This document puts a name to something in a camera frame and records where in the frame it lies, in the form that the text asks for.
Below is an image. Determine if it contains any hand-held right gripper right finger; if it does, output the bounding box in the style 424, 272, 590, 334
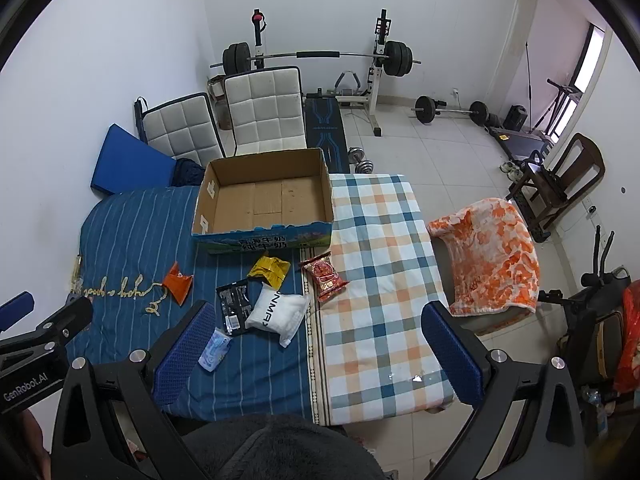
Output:
421, 301, 588, 480

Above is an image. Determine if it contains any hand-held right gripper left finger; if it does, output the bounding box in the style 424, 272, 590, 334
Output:
50, 300, 218, 480

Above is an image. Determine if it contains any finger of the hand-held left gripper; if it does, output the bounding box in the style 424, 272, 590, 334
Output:
0, 291, 36, 320
0, 294, 94, 357

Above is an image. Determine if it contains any blue and white tissue packet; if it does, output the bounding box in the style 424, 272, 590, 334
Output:
198, 329, 233, 373

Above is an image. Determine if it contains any black snack packet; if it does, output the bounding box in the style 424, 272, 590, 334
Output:
216, 278, 256, 337

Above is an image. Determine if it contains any orange snack packet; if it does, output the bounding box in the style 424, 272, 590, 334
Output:
165, 262, 195, 306

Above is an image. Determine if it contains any white soft packet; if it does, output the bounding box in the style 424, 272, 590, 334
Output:
245, 282, 308, 348

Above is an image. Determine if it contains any yellow snack packet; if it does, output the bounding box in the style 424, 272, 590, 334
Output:
248, 255, 290, 291

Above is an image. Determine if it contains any red snack packet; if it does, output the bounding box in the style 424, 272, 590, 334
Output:
299, 252, 350, 303

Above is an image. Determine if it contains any cardboard box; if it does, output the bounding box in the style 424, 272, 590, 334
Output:
191, 148, 335, 256

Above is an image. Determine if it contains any orange floral towel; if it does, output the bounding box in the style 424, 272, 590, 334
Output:
426, 198, 542, 317

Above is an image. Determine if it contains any checkered plaid cloth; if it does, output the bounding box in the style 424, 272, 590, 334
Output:
302, 174, 456, 426

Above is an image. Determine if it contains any blue striped blanket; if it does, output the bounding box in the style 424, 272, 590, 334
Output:
65, 185, 331, 423

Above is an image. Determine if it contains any person's dark knit clothing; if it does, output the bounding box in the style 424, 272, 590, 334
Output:
180, 412, 386, 480

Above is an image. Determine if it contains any black exercise bike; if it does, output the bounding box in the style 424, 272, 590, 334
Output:
537, 225, 640, 396

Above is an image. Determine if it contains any blue foam cushion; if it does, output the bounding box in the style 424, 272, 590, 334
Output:
90, 124, 177, 196

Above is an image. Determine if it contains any red bag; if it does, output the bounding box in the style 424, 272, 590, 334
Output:
612, 280, 640, 393

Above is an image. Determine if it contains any dark blue cloth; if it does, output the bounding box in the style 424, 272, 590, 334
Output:
169, 157, 207, 188

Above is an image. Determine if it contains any black treadmill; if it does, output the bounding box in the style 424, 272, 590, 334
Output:
487, 127, 553, 161

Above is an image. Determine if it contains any white quilted chair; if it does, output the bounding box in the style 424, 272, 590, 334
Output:
222, 66, 308, 157
141, 92, 227, 168

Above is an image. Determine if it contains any dark wooden chair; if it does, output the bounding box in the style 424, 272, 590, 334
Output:
505, 132, 607, 243

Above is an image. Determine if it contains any black speaker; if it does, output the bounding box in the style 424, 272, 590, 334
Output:
502, 105, 528, 132

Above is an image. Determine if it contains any short barbell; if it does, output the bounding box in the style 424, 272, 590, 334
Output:
411, 95, 490, 126

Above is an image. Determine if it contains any black weight bench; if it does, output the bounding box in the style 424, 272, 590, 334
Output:
304, 91, 351, 173

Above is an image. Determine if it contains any white barbell rack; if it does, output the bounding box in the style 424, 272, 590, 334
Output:
250, 8, 393, 137

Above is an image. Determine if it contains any black tripod stand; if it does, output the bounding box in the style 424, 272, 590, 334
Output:
530, 79, 583, 133

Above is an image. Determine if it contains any window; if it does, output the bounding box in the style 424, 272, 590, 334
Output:
572, 24, 608, 106

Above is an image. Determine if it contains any long barbell with black plates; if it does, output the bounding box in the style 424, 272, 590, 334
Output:
209, 40, 422, 79

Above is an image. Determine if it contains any grey exercise handle frame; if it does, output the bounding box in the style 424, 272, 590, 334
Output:
334, 71, 362, 97

